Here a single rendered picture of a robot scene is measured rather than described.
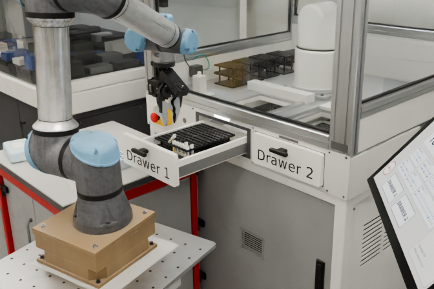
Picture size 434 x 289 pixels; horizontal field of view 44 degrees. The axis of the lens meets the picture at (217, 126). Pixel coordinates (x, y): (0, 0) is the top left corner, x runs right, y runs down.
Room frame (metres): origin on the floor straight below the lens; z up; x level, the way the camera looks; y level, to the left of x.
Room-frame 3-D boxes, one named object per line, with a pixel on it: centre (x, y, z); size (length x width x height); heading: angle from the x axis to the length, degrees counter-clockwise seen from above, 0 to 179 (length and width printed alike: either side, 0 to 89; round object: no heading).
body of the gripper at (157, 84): (1.74, 0.17, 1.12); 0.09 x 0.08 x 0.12; 43
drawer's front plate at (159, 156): (1.64, 0.22, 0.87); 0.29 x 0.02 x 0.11; 43
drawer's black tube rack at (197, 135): (1.78, 0.08, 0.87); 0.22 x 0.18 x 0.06; 133
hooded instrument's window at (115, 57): (3.35, 0.90, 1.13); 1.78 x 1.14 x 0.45; 43
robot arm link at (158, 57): (1.73, 0.17, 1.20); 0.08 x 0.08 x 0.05
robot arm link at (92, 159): (1.25, 0.31, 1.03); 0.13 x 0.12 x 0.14; 59
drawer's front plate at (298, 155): (1.63, -0.22, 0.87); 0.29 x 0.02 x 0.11; 43
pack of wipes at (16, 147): (1.96, 0.77, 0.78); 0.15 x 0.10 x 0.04; 31
